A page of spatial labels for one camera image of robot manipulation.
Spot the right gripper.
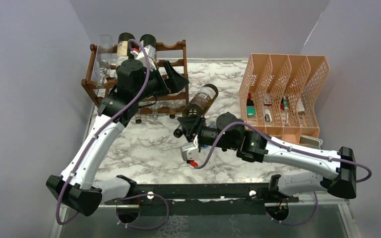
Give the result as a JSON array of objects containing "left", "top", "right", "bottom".
[{"left": 177, "top": 115, "right": 237, "bottom": 150}]

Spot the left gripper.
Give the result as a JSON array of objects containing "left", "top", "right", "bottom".
[{"left": 134, "top": 60, "right": 190, "bottom": 102}]

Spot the green wine bottle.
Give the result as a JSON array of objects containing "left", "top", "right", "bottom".
[
  {"left": 116, "top": 32, "right": 135, "bottom": 71},
  {"left": 140, "top": 34, "right": 157, "bottom": 63},
  {"left": 173, "top": 83, "right": 219, "bottom": 139}
]

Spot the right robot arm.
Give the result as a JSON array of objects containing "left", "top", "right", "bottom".
[{"left": 173, "top": 112, "right": 357, "bottom": 202}]

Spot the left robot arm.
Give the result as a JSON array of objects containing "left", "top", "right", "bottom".
[{"left": 46, "top": 59, "right": 189, "bottom": 216}]

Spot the clear bottle lower right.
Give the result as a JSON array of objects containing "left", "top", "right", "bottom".
[{"left": 169, "top": 108, "right": 176, "bottom": 119}]

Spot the wooden wine rack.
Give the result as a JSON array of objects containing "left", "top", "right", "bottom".
[{"left": 81, "top": 40, "right": 190, "bottom": 114}]

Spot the clear bottle lower middle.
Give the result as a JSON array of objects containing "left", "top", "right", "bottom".
[{"left": 151, "top": 110, "right": 159, "bottom": 119}]

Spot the clear glass bottle top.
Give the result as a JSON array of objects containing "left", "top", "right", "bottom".
[{"left": 94, "top": 35, "right": 114, "bottom": 89}]

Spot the green black red stamp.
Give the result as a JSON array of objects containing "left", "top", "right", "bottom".
[{"left": 246, "top": 93, "right": 255, "bottom": 118}]

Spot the peach plastic file organizer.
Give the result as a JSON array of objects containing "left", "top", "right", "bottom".
[{"left": 239, "top": 53, "right": 329, "bottom": 144}]

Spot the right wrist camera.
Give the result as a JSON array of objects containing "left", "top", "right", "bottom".
[{"left": 180, "top": 136, "right": 199, "bottom": 167}]

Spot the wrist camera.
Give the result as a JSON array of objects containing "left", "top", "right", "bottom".
[
  {"left": 129, "top": 46, "right": 158, "bottom": 68},
  {"left": 180, "top": 136, "right": 199, "bottom": 167}
]

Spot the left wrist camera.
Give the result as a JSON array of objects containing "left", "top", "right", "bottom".
[{"left": 129, "top": 46, "right": 158, "bottom": 68}]

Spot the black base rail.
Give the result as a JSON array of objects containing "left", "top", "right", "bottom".
[{"left": 106, "top": 182, "right": 299, "bottom": 216}]

